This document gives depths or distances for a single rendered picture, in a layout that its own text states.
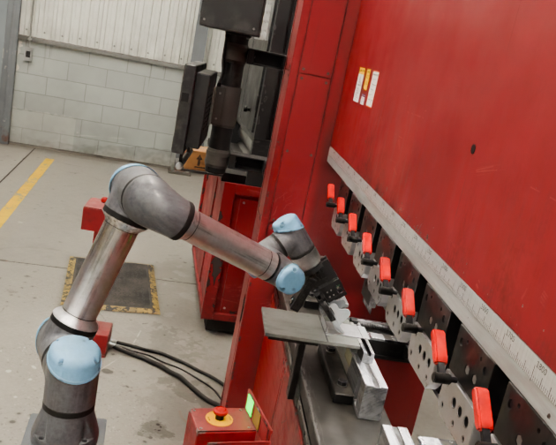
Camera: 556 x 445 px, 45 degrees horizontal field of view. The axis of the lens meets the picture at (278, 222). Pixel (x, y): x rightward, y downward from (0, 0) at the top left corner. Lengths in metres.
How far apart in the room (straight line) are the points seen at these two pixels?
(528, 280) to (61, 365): 0.99
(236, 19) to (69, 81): 5.98
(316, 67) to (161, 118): 6.06
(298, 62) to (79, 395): 1.53
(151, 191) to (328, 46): 1.30
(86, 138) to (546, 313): 7.94
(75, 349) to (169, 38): 7.09
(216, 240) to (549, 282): 0.82
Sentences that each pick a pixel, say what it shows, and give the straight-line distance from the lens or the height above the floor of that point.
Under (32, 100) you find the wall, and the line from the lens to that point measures 8.68.
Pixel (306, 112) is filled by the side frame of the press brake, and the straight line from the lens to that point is 2.62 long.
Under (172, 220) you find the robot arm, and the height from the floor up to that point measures 1.33.
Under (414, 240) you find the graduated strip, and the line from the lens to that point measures 1.49.
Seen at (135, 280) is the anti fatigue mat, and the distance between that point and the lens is 4.76.
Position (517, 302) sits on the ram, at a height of 1.44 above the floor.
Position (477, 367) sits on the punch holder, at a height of 1.31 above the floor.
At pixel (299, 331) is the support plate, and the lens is 1.87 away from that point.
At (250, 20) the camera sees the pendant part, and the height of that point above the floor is 1.81.
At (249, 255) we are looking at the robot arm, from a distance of 1.59.
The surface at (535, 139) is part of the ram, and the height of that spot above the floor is 1.67.
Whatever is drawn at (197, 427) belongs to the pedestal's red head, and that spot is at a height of 0.78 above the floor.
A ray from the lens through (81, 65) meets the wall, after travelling 8.56.
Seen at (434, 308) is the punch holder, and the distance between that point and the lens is 1.32.
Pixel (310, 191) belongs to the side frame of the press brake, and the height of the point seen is 1.21.
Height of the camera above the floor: 1.73
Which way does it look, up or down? 14 degrees down
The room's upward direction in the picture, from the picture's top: 11 degrees clockwise
